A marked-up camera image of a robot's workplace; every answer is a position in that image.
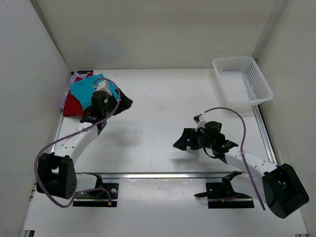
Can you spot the teal t-shirt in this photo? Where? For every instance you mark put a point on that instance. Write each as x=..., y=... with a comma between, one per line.
x=82, y=90

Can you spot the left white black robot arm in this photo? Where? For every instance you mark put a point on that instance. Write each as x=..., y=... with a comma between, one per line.
x=56, y=175

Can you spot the dark label sticker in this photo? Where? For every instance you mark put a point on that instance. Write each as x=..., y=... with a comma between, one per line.
x=84, y=71

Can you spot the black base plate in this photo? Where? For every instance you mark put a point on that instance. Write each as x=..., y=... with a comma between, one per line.
x=229, y=200
x=99, y=198

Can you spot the red t-shirt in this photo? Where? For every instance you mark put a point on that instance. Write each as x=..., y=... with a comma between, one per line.
x=73, y=106

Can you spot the white plastic basket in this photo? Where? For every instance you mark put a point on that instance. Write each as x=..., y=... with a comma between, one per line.
x=241, y=81

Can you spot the purple t-shirt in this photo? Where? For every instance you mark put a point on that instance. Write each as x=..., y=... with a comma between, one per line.
x=72, y=80

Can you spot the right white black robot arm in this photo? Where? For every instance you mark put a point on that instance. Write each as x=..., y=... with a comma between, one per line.
x=278, y=186

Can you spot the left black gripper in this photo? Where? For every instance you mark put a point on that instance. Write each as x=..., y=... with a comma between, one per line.
x=124, y=103

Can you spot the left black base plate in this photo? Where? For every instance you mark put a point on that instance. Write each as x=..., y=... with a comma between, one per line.
x=99, y=198

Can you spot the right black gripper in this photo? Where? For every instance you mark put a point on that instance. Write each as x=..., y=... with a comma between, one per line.
x=183, y=142

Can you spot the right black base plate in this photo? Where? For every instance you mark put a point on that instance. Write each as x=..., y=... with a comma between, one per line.
x=229, y=200

